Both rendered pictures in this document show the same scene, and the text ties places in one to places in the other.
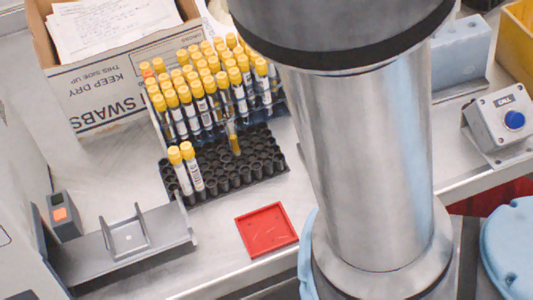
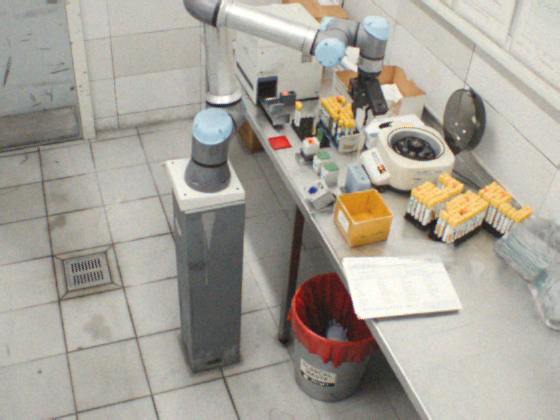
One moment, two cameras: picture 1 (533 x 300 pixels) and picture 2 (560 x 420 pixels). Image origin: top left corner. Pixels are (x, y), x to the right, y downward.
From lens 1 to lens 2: 194 cm
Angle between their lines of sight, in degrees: 54
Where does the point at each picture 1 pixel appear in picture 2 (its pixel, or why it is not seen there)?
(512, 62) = (358, 208)
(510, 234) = (217, 112)
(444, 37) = (355, 170)
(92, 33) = not seen: hidden behind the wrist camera
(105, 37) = not seen: hidden behind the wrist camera
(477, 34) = (356, 179)
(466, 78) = not seen: hidden behind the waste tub
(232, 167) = (306, 133)
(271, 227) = (280, 144)
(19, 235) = (256, 67)
